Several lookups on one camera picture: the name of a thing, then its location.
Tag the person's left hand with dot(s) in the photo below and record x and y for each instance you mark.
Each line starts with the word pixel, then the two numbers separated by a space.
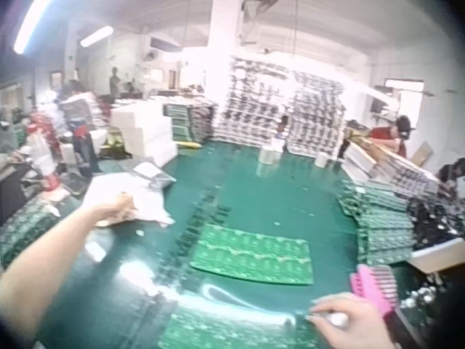
pixel 114 211

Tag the person's right hand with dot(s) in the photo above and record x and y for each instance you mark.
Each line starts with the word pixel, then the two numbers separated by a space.
pixel 363 323

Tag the person's left fingers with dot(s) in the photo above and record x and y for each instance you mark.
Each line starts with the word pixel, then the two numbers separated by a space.
pixel 128 206

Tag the person's right fingers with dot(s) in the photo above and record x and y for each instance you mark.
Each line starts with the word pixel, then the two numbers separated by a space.
pixel 327 303

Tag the small white cylindrical tool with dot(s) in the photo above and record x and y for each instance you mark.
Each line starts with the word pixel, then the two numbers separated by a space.
pixel 336 319

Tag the pile of white plastic bags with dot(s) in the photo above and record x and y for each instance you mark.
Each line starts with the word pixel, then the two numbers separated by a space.
pixel 120 189

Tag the clear plastic bag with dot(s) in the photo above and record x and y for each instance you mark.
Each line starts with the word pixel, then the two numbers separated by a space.
pixel 161 180

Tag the pink comb-shaped rack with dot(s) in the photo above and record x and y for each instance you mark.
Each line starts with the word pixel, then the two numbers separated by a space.
pixel 370 287

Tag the rows of small dark boards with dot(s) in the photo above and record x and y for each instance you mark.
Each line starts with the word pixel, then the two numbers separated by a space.
pixel 198 225

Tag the stack of white foam boxes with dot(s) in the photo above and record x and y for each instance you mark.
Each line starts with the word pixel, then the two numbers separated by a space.
pixel 143 127

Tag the yellow bag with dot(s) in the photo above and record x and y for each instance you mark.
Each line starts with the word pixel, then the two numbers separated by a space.
pixel 191 145

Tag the large green circuit board panel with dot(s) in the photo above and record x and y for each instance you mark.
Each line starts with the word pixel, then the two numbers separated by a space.
pixel 254 252

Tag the stack of green circuit boards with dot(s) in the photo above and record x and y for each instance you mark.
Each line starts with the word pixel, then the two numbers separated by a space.
pixel 190 120
pixel 25 225
pixel 381 225

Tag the heap of metal parts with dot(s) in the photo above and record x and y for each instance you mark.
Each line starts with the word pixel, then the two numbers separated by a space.
pixel 423 294

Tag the cluttered workbench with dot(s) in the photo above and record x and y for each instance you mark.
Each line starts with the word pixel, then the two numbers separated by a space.
pixel 32 152

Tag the white cardboard box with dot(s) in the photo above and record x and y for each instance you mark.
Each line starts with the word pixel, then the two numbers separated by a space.
pixel 439 254

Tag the black tray of components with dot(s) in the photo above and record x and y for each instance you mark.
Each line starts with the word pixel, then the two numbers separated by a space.
pixel 432 221

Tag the small white plastic bucket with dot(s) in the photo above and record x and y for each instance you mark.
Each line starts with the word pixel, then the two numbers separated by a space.
pixel 320 160

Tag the row of long component trays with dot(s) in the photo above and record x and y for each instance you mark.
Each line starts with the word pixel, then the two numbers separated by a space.
pixel 396 167

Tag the short fluorescent ceiling light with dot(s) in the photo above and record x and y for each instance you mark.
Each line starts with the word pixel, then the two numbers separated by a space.
pixel 96 36

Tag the tall stack of component trays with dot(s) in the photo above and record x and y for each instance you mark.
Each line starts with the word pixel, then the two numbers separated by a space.
pixel 276 102

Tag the long fluorescent ceiling light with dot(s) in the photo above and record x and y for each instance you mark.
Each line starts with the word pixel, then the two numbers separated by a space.
pixel 30 25

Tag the wall fan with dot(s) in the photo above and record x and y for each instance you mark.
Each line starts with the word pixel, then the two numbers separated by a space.
pixel 152 55

